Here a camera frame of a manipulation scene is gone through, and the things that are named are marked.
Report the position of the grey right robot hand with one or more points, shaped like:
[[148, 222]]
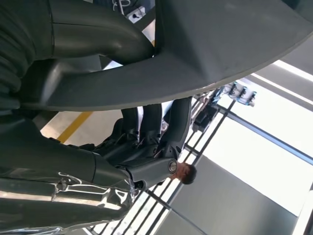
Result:
[[48, 162]]

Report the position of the steel workbench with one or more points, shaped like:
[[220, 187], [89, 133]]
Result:
[[97, 126]]

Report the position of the person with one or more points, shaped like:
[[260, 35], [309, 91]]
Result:
[[187, 173]]

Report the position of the white power strip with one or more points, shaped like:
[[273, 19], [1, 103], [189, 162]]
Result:
[[136, 14]]

